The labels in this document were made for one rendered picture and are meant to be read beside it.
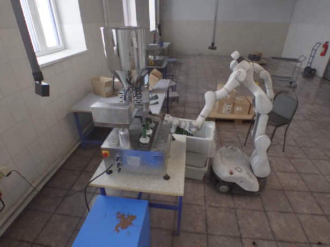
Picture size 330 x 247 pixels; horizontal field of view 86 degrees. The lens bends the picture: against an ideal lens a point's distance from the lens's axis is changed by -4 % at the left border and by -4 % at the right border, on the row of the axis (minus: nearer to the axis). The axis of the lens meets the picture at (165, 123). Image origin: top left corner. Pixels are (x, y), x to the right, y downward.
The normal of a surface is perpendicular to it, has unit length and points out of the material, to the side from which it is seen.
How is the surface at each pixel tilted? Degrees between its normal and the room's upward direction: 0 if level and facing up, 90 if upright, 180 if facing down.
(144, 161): 90
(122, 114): 90
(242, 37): 90
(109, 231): 0
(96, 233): 0
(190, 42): 90
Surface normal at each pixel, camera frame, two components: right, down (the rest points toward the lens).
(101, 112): -0.13, 0.49
